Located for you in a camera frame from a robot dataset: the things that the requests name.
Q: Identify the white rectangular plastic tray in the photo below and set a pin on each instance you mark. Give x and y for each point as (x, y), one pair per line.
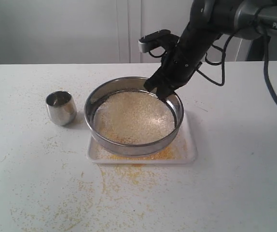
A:
(185, 131)

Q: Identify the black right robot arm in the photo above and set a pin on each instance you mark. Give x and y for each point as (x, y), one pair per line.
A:
(209, 20)

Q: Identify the yellow millet pile on tray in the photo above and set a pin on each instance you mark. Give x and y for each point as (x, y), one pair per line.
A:
(175, 151)

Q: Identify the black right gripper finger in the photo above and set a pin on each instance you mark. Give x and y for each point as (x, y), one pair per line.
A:
(154, 81)
(164, 91)

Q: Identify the white rice grains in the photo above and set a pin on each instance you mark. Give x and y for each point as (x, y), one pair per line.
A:
(134, 118)

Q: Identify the stainless steel cup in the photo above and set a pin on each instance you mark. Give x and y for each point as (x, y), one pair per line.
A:
(61, 107)

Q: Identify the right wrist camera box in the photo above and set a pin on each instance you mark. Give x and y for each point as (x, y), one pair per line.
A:
(161, 38)

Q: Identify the round steel mesh sieve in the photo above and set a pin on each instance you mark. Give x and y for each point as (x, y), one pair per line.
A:
(130, 84)

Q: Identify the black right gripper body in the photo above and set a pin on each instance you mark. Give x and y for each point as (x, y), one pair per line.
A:
(179, 66)

